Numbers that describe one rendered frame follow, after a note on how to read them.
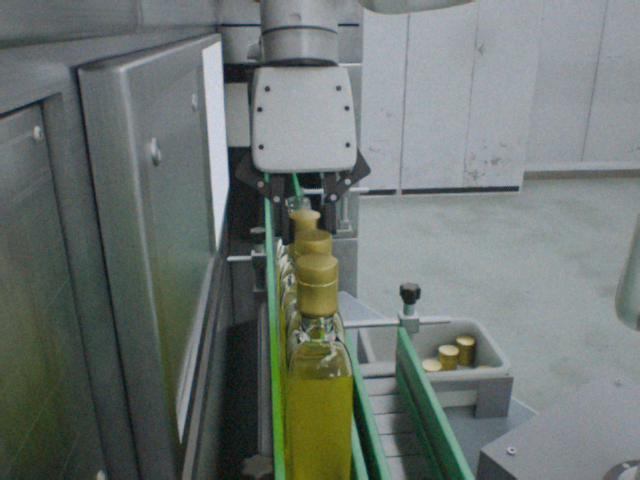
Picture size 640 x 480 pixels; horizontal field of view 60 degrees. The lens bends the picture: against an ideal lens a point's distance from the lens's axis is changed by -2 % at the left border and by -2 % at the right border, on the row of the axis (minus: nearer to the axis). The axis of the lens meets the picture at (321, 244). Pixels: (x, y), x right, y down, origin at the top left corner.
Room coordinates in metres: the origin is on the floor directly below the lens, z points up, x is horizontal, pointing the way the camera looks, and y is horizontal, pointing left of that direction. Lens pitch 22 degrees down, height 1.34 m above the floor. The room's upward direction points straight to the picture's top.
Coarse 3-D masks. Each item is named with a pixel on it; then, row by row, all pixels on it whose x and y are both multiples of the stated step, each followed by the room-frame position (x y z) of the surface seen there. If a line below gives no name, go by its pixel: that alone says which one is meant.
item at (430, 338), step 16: (464, 320) 0.89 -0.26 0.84; (368, 336) 0.86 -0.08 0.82; (384, 336) 0.87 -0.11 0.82; (416, 336) 0.88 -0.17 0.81; (432, 336) 0.88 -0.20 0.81; (448, 336) 0.88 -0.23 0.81; (480, 336) 0.85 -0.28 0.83; (368, 352) 0.78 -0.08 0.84; (384, 352) 0.87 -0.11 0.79; (432, 352) 0.88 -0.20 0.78; (480, 352) 0.83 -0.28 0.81; (496, 352) 0.78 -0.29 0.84; (464, 368) 0.84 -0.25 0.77; (496, 368) 0.73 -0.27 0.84
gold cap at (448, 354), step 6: (444, 348) 0.84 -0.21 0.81; (450, 348) 0.84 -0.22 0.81; (456, 348) 0.83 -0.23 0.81; (444, 354) 0.82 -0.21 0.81; (450, 354) 0.82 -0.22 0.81; (456, 354) 0.82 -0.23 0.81; (438, 360) 0.83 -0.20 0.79; (444, 360) 0.82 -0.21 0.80; (450, 360) 0.81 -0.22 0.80; (456, 360) 0.82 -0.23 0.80; (444, 366) 0.82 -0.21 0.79; (450, 366) 0.81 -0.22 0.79; (456, 366) 0.82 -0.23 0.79
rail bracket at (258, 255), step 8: (256, 232) 0.89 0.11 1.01; (264, 232) 0.89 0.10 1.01; (256, 240) 0.89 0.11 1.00; (256, 248) 0.89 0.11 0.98; (240, 256) 0.90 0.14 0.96; (248, 256) 0.90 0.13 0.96; (256, 256) 0.89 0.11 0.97; (264, 256) 0.89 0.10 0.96; (256, 264) 0.89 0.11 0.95; (264, 264) 0.89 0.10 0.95; (256, 272) 0.89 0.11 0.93; (256, 280) 0.89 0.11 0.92; (264, 280) 0.90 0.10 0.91; (256, 288) 0.90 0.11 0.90; (264, 288) 0.90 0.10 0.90; (256, 296) 0.89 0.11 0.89; (264, 296) 0.89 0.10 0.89
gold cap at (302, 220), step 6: (300, 210) 0.55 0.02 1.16; (306, 210) 0.55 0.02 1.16; (312, 210) 0.55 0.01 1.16; (294, 216) 0.53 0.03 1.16; (300, 216) 0.53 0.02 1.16; (306, 216) 0.53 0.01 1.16; (312, 216) 0.53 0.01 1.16; (318, 216) 0.53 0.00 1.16; (294, 222) 0.52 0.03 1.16; (300, 222) 0.52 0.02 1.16; (306, 222) 0.52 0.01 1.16; (312, 222) 0.52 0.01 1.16; (318, 222) 0.52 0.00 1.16; (294, 228) 0.52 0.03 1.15; (300, 228) 0.52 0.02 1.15; (306, 228) 0.52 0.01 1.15; (312, 228) 0.52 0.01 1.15; (318, 228) 0.52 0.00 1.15; (294, 234) 0.52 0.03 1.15; (294, 240) 0.52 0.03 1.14; (294, 246) 0.52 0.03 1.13; (288, 252) 0.53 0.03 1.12; (294, 252) 0.52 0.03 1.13; (294, 258) 0.52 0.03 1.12
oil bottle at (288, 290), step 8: (288, 280) 0.53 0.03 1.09; (280, 288) 0.54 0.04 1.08; (288, 288) 0.52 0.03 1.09; (296, 288) 0.51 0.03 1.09; (280, 296) 0.53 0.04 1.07; (288, 296) 0.51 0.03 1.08; (296, 296) 0.51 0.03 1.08; (280, 304) 0.52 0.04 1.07; (288, 304) 0.51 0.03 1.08; (280, 312) 0.52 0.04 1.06; (280, 320) 0.55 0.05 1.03
